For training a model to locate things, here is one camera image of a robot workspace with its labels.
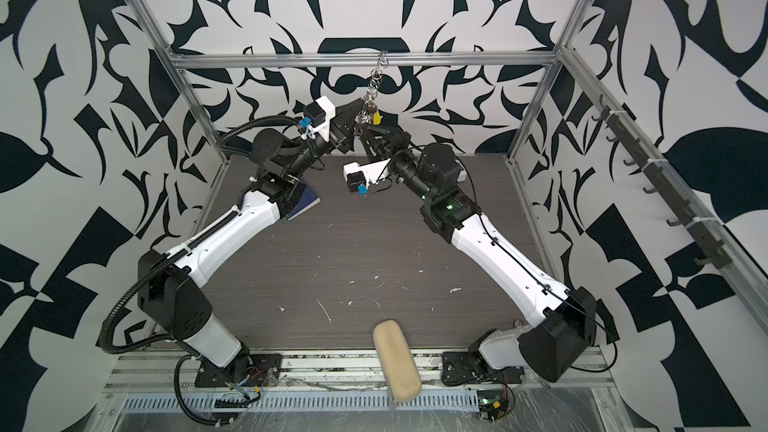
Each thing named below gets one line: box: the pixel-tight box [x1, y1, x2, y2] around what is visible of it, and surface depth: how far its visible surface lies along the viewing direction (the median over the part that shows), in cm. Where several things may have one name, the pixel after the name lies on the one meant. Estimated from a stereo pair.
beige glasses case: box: [372, 320, 422, 403], surface depth 75 cm
